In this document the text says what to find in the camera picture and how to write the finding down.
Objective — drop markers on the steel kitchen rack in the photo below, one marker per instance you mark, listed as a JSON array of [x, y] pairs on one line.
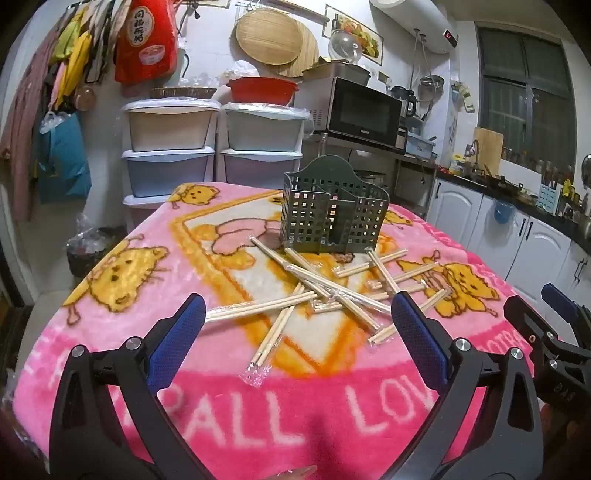
[[415, 184]]

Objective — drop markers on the hanging metal pot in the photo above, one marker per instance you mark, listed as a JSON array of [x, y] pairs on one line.
[[431, 87]]

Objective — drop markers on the black microwave oven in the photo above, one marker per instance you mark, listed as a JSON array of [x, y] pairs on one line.
[[360, 113]]

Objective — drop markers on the blue hanging bag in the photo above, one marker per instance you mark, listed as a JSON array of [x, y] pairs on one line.
[[62, 166]]

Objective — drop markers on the wooden cutting board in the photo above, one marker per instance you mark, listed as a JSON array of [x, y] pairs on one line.
[[489, 147]]

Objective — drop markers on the green plastic utensil holder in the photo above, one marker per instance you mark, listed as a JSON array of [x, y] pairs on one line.
[[314, 217]]

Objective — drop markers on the fruit wall poster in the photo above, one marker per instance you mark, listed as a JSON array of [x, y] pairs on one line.
[[207, 2], [369, 46]]

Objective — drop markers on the red printed bag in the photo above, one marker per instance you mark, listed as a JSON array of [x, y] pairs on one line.
[[147, 46]]

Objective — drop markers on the pink printed blanket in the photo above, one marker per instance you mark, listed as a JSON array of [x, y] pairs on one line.
[[323, 415]]

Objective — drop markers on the small blue hanging bin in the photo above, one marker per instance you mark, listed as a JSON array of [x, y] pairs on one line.
[[503, 213]]

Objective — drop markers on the glass pot lid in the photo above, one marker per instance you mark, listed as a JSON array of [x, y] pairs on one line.
[[344, 46]]

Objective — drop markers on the red plastic basin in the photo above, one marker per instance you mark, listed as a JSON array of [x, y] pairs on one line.
[[261, 90]]

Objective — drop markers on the large steel pot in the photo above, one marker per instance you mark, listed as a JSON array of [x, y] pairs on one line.
[[369, 177]]

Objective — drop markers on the group of chopsticks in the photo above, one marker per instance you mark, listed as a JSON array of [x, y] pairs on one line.
[[330, 295]]

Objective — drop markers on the white water heater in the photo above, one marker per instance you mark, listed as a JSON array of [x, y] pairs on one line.
[[415, 23]]

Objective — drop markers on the yellow hanging cloths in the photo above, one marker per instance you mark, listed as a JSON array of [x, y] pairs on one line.
[[76, 60]]

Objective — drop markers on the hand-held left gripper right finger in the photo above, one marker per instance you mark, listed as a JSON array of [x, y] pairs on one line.
[[415, 337]]

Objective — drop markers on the dark framed window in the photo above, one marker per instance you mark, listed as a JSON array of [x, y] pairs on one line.
[[521, 92]]

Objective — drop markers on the stacked plastic storage drawers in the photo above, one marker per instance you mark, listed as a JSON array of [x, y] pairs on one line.
[[166, 129]]

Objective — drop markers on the white plastic bags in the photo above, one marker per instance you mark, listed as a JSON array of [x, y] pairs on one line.
[[240, 69]]

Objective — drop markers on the round light bamboo tray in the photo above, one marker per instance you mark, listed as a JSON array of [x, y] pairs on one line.
[[268, 39]]

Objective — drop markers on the wooden pole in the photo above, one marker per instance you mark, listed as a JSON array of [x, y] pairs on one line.
[[314, 16]]

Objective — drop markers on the light blue box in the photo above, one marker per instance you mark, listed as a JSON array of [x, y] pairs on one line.
[[421, 146]]

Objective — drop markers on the black trash bin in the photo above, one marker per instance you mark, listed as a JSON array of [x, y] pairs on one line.
[[92, 254]]

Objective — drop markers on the steel tray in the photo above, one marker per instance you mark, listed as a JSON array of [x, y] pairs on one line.
[[341, 71]]

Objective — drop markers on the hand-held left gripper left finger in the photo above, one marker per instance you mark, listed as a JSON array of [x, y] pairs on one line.
[[180, 337]]

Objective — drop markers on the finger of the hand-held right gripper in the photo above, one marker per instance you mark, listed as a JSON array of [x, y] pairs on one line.
[[558, 300], [526, 318]]

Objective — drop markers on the white kitchen cabinets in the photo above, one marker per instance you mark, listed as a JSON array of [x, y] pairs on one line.
[[452, 212]]

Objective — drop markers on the round dark bamboo mat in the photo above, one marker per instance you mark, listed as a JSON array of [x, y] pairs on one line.
[[310, 46]]

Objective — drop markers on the pink hanging garment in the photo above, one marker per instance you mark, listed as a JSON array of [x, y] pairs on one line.
[[27, 138]]

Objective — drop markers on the plastic drawer tower green bin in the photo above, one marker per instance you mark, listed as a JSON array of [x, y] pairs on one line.
[[263, 129]]

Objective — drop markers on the blue knife block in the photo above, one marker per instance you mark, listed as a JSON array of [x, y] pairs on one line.
[[551, 194]]

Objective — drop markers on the hanging steel pot lid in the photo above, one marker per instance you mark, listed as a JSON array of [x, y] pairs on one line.
[[586, 170]]

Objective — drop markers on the black blender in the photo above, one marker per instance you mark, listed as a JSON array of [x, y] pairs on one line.
[[406, 104]]

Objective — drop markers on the wicker basket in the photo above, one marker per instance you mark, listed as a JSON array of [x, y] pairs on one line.
[[182, 92]]

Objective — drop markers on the black kitchen countertop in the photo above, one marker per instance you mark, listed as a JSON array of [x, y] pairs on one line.
[[531, 207]]

